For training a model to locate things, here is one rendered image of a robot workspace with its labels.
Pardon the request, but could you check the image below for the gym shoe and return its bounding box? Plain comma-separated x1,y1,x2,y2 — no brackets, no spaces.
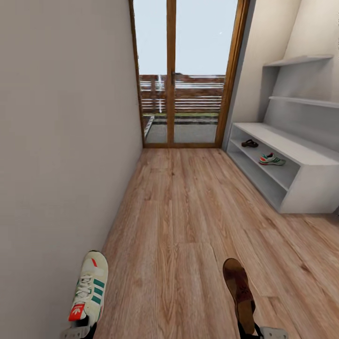
67,250,109,328
259,153,286,165

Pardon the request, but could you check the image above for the sandal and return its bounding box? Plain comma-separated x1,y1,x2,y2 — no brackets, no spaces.
242,140,258,148
223,258,256,335

